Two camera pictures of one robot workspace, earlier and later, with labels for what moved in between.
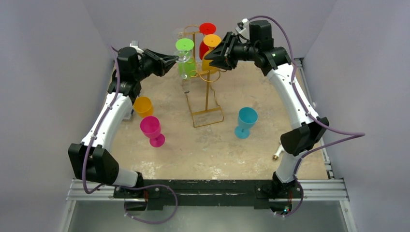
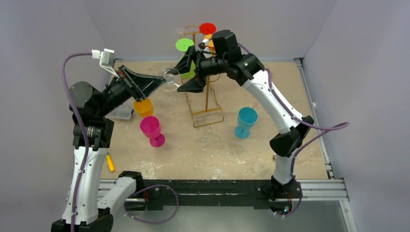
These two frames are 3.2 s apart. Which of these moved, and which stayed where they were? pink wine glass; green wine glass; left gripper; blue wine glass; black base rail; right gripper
Moved: right gripper; left gripper
Stayed: blue wine glass; pink wine glass; black base rail; green wine glass
